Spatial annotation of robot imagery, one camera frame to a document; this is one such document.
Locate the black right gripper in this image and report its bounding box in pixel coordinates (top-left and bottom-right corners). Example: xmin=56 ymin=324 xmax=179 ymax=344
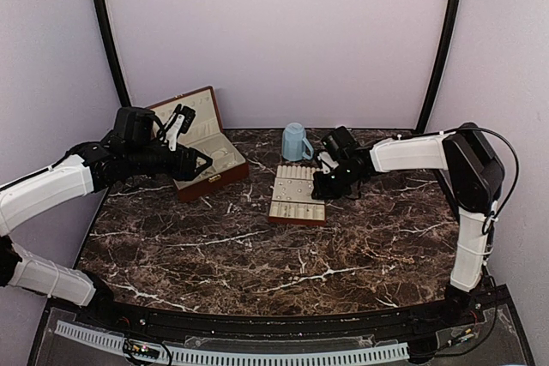
xmin=312 ymin=163 xmax=362 ymax=200

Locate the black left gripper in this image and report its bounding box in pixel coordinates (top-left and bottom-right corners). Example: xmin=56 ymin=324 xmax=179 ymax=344
xmin=126 ymin=142 xmax=213 ymax=182

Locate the red jewelry box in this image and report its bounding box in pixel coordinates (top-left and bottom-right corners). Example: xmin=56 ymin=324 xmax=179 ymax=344
xmin=149 ymin=86 xmax=250 ymax=202

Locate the light blue faceted mug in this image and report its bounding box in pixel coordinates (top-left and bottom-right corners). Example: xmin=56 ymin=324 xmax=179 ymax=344
xmin=282 ymin=123 xmax=314 ymax=162

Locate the red jewelry display tray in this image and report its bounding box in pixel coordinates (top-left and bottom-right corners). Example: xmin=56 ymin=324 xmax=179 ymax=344
xmin=268 ymin=165 xmax=326 ymax=226

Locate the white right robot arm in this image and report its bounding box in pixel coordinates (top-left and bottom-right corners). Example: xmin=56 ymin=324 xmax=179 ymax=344
xmin=311 ymin=123 xmax=505 ymax=292

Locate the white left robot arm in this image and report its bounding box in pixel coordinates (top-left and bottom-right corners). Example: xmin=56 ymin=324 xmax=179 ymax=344
xmin=1 ymin=105 xmax=213 ymax=328

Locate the white perforated cable rail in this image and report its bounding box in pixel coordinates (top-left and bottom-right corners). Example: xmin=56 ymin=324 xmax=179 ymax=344
xmin=54 ymin=321 xmax=410 ymax=366

